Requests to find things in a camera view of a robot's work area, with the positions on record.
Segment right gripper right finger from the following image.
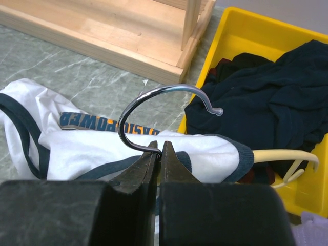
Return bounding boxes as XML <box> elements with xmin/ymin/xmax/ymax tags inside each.
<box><xmin>160</xmin><ymin>141</ymin><xmax>200</xmax><ymax>183</ymax></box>

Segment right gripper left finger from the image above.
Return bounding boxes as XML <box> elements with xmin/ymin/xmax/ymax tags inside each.
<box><xmin>108</xmin><ymin>152</ymin><xmax>159</xmax><ymax>194</ymax></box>

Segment white tank top navy trim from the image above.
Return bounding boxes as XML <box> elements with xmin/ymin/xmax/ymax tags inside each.
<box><xmin>1</xmin><ymin>78</ymin><xmax>254</xmax><ymax>183</ymax></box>

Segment dark navy garment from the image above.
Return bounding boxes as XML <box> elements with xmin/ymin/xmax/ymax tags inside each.
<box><xmin>185</xmin><ymin>40</ymin><xmax>327</xmax><ymax>152</ymax></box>

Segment left wooden clothes rack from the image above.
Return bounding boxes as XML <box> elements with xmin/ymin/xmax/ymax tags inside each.
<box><xmin>1</xmin><ymin>1</ymin><xmax>215</xmax><ymax>85</ymax></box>

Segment purple blue shirt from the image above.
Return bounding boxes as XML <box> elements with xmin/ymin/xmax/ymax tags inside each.
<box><xmin>292</xmin><ymin>212</ymin><xmax>328</xmax><ymax>246</ymax></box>

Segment yellow plastic bin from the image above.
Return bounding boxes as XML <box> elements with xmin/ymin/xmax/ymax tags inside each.
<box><xmin>179</xmin><ymin>7</ymin><xmax>327</xmax><ymax>217</ymax></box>

